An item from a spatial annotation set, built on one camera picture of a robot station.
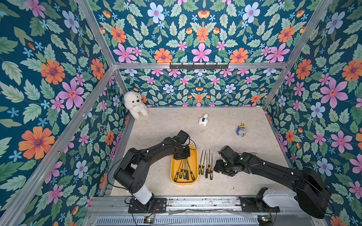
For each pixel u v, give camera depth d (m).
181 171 0.84
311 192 0.40
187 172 0.84
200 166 0.87
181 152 0.77
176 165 0.87
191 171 0.85
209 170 0.84
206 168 0.86
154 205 0.73
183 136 0.73
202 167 0.86
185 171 0.85
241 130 1.00
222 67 0.91
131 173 0.45
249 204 0.73
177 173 0.84
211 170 0.84
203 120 1.07
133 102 1.01
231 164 0.64
